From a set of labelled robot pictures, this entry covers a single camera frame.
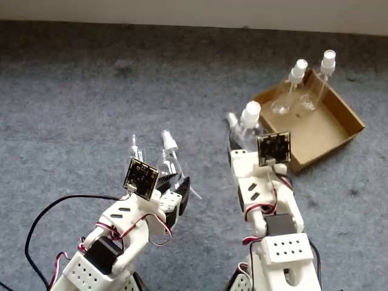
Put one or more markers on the clear bottle with spray top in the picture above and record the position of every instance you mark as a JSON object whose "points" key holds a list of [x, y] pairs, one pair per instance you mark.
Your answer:
{"points": [[251, 114], [297, 74], [328, 62]]}

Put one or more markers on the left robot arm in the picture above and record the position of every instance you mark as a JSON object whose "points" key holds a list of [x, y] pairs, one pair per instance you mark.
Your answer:
{"points": [[78, 269]]}

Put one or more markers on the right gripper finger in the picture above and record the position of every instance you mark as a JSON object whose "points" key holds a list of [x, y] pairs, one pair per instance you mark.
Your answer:
{"points": [[230, 148]]}

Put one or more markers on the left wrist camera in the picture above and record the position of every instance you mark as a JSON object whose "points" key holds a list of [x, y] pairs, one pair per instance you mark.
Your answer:
{"points": [[141, 179]]}

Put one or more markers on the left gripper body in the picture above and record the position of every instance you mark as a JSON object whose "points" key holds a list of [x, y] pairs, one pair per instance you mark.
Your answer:
{"points": [[133, 216]]}

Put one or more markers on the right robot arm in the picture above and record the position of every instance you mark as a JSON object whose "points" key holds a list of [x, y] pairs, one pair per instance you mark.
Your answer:
{"points": [[285, 251]]}

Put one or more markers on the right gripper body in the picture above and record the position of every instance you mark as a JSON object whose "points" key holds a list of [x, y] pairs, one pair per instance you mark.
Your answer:
{"points": [[257, 185]]}

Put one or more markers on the clear plastic bottle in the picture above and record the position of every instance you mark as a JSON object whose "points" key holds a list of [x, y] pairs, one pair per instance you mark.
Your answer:
{"points": [[168, 162]]}

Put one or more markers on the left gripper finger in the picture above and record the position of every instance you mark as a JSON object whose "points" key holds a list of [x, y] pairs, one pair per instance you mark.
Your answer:
{"points": [[166, 180], [185, 194]]}

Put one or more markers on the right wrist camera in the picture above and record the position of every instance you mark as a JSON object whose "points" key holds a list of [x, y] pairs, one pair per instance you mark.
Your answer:
{"points": [[274, 148]]}

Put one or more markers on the cardboard box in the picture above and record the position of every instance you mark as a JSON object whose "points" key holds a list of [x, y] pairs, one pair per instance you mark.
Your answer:
{"points": [[321, 133]]}

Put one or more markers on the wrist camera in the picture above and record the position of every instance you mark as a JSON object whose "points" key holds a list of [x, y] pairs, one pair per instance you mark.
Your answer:
{"points": [[274, 148], [141, 179]]}

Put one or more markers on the white spray top with tube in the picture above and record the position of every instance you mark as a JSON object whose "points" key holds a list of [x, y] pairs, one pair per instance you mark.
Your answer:
{"points": [[168, 140]]}

